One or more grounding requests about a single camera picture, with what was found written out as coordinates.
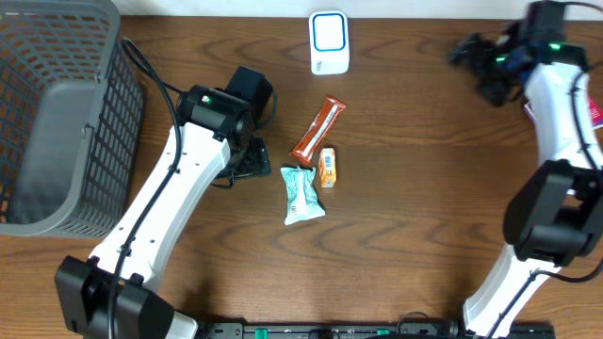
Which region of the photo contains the grey plastic mesh basket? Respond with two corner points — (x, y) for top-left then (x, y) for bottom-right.
(1, 0), (144, 238)

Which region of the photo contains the mint green wipes packet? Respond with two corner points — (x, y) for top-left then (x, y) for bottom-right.
(281, 167), (326, 226)

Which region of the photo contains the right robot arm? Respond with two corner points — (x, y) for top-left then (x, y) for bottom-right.
(448, 1), (602, 338)

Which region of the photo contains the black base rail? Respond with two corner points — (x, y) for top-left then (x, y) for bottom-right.
(197, 321), (557, 339)

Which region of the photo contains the small orange carton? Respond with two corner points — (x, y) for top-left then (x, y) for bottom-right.
(319, 148), (337, 188)

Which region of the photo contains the orange snack bar wrapper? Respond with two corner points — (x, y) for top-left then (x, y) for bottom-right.
(289, 95), (347, 166)

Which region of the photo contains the white barcode scanner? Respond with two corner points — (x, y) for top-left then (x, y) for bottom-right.
(308, 10), (350, 75)

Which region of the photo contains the purple pink floral pack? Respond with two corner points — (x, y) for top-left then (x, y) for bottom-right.
(523, 97), (603, 130)

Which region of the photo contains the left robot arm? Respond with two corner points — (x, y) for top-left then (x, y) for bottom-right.
(55, 66), (277, 338)

